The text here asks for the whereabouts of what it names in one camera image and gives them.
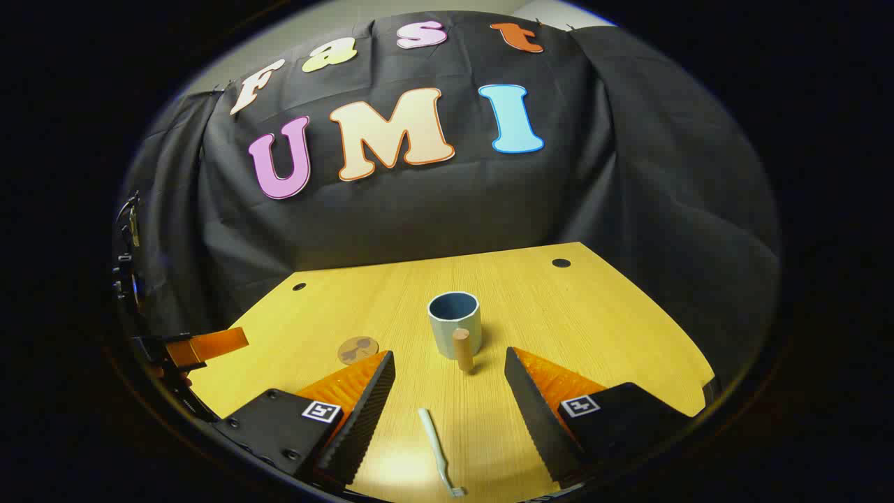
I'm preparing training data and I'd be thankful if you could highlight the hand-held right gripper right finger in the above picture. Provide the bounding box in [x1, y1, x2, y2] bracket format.
[504, 347, 699, 490]

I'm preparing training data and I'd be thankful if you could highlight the black backdrop cloth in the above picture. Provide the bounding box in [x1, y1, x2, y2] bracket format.
[115, 10, 782, 392]

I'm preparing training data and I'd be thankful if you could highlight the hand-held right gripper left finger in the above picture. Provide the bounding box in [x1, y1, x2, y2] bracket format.
[213, 349, 396, 490]

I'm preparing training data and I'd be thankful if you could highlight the round wooden coaster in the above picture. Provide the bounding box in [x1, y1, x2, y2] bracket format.
[337, 337, 380, 366]

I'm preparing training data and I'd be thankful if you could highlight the wooden desktop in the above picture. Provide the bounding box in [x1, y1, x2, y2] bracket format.
[187, 242, 717, 503]

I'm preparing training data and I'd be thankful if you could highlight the blue cup with wooden handle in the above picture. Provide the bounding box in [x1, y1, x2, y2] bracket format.
[427, 291, 483, 373]

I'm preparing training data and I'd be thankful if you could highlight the pale green toothbrush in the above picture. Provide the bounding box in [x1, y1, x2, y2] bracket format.
[418, 409, 467, 498]

